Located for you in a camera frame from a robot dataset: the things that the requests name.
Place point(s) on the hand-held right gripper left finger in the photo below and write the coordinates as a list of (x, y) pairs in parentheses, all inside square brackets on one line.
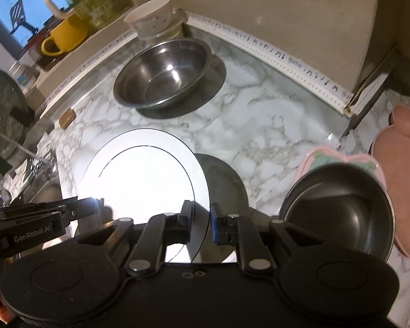
[(187, 220)]

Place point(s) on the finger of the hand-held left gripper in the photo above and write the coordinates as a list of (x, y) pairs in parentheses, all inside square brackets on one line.
[(83, 208)]

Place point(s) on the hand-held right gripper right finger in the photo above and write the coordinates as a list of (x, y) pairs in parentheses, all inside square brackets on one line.
[(216, 227)]

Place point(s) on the white round plate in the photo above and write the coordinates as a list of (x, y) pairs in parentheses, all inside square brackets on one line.
[(136, 177)]

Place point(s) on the pink heart-shaped plate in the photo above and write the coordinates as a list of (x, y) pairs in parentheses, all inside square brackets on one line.
[(314, 157)]

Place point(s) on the small steel bowl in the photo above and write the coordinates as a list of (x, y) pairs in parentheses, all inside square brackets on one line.
[(345, 205)]

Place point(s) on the large steel bowl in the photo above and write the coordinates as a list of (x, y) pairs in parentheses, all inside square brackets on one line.
[(160, 71)]

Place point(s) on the pink heart-shaped bowl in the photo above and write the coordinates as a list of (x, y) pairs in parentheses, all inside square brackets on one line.
[(406, 177)]

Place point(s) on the person's left hand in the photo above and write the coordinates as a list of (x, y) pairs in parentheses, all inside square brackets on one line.
[(3, 314)]

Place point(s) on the chrome faucet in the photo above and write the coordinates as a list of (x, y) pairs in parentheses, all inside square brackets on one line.
[(37, 167)]

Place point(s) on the brown soap bar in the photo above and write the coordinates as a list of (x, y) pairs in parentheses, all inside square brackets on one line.
[(67, 119)]

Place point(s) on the green perforated pot lid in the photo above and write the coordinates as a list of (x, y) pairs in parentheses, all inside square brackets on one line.
[(0, 116)]

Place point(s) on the small white bottle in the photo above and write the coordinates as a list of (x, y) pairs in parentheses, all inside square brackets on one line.
[(22, 73)]

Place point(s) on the yellow mug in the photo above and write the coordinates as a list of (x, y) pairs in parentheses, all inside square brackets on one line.
[(68, 34)]

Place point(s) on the music note edge strip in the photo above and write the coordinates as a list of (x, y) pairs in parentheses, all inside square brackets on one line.
[(259, 46)]

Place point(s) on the beige plastic container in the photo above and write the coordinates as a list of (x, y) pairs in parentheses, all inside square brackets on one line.
[(176, 29)]

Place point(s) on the white floral bowl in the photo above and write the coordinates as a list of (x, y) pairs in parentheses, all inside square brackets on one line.
[(150, 15)]

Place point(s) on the green glass pitcher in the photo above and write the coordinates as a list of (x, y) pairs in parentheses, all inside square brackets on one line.
[(99, 0)]

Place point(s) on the window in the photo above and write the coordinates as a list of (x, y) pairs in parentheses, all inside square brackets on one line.
[(6, 0)]

